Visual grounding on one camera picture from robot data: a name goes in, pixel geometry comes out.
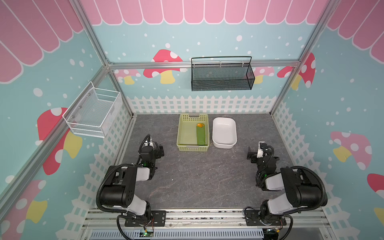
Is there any green paper napkin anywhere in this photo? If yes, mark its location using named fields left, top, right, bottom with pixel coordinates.
left=196, top=124, right=206, bottom=146

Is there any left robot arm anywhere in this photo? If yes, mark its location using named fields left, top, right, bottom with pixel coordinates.
left=96, top=134, right=165, bottom=226

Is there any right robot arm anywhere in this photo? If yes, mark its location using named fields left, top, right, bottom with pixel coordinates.
left=244, top=142, right=328, bottom=226

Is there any green perforated plastic basket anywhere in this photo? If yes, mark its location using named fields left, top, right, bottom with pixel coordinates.
left=177, top=113, right=210, bottom=152

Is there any white plastic tub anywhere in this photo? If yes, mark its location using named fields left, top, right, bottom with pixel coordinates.
left=212, top=117, right=237, bottom=149

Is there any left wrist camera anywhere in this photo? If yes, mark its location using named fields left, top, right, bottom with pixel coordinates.
left=144, top=140, right=159, bottom=149

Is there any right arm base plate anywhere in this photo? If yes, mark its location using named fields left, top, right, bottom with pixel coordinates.
left=243, top=208, right=287, bottom=227

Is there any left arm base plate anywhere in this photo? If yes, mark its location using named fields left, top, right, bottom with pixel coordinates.
left=124, top=211, right=167, bottom=228

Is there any white wire mesh basket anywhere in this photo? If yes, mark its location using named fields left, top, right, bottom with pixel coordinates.
left=63, top=82, right=123, bottom=138

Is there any aluminium mounting rail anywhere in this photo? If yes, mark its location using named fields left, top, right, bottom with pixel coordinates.
left=78, top=208, right=337, bottom=240

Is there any black wire mesh basket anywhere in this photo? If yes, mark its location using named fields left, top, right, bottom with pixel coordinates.
left=191, top=56, right=256, bottom=92

